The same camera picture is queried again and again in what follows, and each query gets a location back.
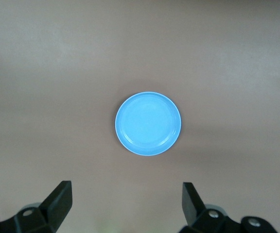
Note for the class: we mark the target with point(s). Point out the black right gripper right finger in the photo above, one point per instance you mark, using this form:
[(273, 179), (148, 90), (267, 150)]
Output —
[(193, 206)]

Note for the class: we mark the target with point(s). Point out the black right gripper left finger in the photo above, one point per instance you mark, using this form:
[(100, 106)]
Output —
[(55, 202)]

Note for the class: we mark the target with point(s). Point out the blue round plate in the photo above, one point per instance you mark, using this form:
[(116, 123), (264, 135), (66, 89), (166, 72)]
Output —
[(147, 123)]

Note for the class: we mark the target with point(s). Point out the brown table cover sheet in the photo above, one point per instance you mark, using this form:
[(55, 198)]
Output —
[(57, 72)]

